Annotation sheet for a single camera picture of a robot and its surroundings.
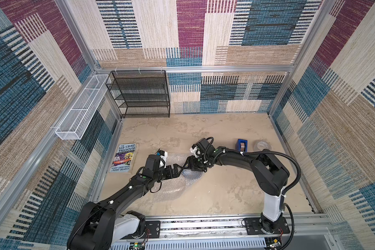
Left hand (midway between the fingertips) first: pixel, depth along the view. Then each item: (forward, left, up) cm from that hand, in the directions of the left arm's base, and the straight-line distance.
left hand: (177, 169), depth 86 cm
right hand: (+1, -6, -3) cm, 7 cm away
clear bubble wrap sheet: (-8, +4, -6) cm, 11 cm away
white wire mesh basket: (+9, +45, +27) cm, 53 cm away
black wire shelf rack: (+52, +27, +12) cm, 59 cm away
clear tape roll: (+19, -53, -5) cm, 56 cm away
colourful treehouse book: (+11, +34, -5) cm, 36 cm away
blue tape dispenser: (+14, -38, +1) cm, 41 cm away
